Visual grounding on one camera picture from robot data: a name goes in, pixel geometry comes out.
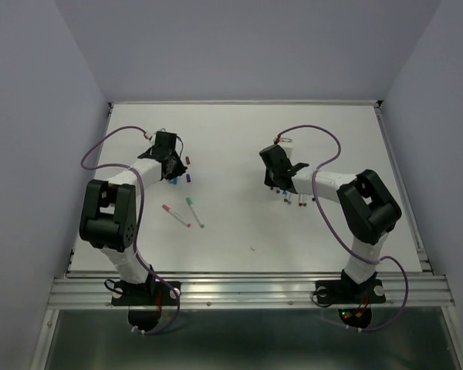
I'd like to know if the light green cap marker pen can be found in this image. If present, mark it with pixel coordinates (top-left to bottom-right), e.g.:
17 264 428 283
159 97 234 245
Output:
186 197 205 228

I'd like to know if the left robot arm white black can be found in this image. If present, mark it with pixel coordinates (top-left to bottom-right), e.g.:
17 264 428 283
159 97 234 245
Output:
79 130 187 304

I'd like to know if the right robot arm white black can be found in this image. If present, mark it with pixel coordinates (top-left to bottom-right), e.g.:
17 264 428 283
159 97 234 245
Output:
259 143 402 301

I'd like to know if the pink cap marker pen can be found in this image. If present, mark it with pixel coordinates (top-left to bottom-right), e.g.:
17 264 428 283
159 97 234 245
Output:
162 204 191 227

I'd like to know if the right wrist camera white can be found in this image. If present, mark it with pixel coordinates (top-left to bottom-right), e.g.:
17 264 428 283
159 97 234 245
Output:
278 138 293 158

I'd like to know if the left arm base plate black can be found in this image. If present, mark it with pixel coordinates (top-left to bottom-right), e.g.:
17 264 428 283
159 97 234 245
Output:
103 277 181 335

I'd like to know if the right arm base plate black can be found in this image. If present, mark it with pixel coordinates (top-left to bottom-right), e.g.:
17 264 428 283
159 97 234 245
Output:
310 279 387 329

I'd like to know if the aluminium rail frame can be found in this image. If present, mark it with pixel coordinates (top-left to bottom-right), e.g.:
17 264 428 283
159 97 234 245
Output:
47 273 455 311

